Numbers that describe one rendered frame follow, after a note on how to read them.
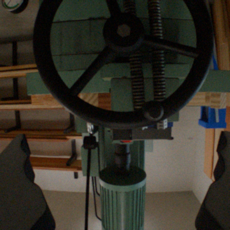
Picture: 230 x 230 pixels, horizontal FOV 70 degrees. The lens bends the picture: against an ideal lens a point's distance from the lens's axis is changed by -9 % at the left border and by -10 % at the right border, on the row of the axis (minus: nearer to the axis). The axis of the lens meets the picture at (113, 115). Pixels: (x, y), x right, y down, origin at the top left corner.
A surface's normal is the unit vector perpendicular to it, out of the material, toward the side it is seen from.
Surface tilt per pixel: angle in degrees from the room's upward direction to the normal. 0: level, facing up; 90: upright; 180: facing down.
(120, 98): 90
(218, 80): 90
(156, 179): 90
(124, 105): 90
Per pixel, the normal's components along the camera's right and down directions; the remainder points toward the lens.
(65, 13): -0.03, 0.14
